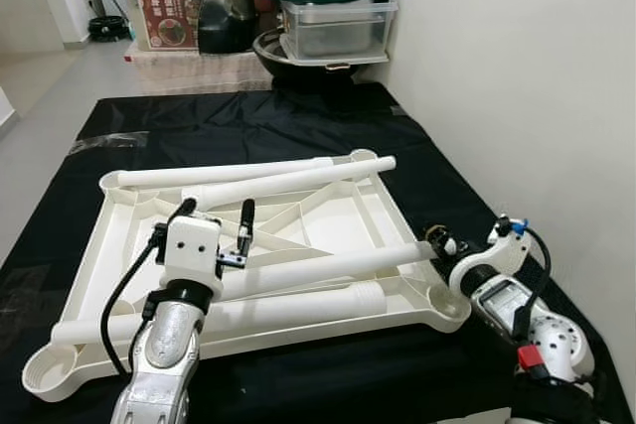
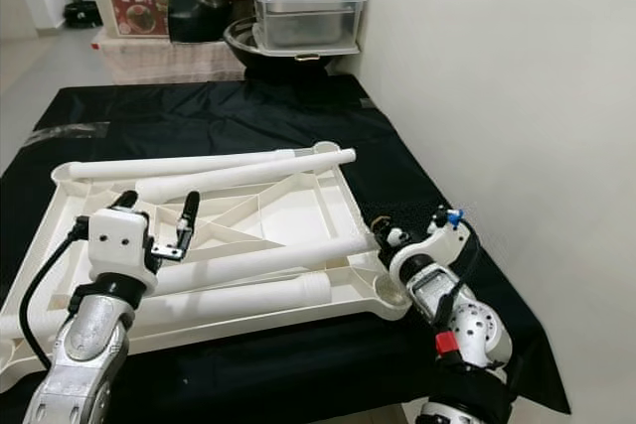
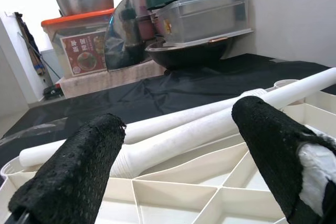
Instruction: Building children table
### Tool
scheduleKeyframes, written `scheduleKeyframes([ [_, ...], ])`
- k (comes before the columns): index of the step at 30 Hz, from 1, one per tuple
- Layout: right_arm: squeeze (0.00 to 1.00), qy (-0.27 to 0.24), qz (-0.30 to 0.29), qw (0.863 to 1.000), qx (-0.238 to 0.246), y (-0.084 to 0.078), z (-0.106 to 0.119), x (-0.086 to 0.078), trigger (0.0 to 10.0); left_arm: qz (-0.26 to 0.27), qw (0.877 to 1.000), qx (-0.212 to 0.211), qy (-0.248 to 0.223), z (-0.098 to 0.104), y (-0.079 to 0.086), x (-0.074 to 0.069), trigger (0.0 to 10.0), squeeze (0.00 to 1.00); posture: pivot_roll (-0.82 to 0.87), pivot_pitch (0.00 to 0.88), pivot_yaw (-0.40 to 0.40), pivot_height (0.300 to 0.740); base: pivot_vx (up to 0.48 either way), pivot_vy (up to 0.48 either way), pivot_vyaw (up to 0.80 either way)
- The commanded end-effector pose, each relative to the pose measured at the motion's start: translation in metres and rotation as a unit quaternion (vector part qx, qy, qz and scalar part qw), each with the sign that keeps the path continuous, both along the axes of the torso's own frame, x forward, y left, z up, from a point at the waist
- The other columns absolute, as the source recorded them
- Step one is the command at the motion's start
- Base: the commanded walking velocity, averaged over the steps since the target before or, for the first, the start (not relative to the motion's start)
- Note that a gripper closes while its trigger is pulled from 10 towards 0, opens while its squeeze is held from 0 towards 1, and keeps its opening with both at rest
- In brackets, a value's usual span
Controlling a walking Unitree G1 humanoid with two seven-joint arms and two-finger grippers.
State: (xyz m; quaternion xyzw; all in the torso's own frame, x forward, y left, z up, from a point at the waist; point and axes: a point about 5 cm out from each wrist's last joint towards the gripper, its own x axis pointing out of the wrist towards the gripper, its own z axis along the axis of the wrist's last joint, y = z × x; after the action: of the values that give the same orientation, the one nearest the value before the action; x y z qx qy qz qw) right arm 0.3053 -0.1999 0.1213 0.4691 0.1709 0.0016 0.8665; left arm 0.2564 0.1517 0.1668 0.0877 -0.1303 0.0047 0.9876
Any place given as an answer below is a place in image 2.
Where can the black tablecloth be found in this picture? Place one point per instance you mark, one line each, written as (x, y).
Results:
(209, 111)

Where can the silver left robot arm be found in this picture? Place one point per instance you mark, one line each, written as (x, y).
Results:
(81, 345)

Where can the clear tape strip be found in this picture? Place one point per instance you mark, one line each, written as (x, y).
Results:
(72, 133)

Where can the black wok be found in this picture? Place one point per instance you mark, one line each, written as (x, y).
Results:
(243, 55)

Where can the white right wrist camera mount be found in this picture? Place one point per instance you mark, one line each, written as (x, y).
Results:
(449, 230)

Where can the white plastic table top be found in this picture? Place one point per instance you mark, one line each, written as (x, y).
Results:
(288, 208)

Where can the red printed carton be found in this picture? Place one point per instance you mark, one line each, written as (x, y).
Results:
(139, 5)

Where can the clear plastic storage container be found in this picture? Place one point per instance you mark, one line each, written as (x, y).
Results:
(308, 22)

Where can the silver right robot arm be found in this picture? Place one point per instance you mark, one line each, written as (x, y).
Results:
(477, 330)

